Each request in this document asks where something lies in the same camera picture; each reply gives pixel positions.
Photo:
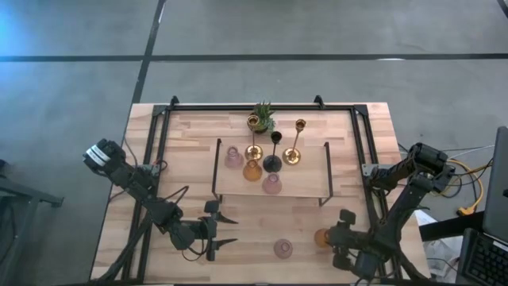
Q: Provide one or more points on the crumpled clear plastic bag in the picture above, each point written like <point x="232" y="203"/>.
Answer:
<point x="442" y="252"/>

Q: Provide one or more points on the pink ribbed glass candle holder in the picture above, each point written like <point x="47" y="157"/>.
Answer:
<point x="283" y="248"/>
<point x="233" y="158"/>
<point x="272" y="184"/>

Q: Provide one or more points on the dark grey laptop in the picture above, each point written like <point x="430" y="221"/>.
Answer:
<point x="498" y="190"/>

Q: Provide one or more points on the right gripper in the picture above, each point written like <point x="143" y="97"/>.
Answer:
<point x="349" y="242"/>

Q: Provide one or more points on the grey side table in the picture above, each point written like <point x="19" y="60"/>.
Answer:
<point x="24" y="194"/>

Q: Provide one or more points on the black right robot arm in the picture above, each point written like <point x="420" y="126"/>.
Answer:
<point x="401" y="210"/>

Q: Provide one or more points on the tall gold candlestick holder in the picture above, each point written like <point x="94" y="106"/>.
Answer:
<point x="254" y="152"/>
<point x="291" y="156"/>

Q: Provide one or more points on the black frame bracket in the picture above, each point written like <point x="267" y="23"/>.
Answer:
<point x="174" y="101"/>
<point x="318" y="101"/>

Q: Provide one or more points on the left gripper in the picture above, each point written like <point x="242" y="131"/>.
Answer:
<point x="210" y="232"/>

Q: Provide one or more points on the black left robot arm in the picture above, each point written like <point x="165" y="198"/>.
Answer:
<point x="131" y="180"/>

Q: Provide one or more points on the succulent plant in black pot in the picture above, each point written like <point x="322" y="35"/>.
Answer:
<point x="265" y="112"/>

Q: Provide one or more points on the wooden shelf riser black legs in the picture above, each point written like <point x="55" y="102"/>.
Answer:
<point x="301" y="178"/>

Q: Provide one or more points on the amber ribbed glass candle holder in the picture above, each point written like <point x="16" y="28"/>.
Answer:
<point x="252" y="171"/>
<point x="320" y="238"/>

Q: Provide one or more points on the grey metal mounting plate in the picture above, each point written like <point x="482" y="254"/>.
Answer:
<point x="371" y="169"/>

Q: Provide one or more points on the tall black candlestick holder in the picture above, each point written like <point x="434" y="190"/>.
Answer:
<point x="272" y="163"/>

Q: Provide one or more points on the black aluminium table frame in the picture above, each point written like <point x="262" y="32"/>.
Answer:
<point x="222" y="107"/>

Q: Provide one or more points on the white paper sheet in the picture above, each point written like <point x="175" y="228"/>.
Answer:
<point x="424" y="217"/>

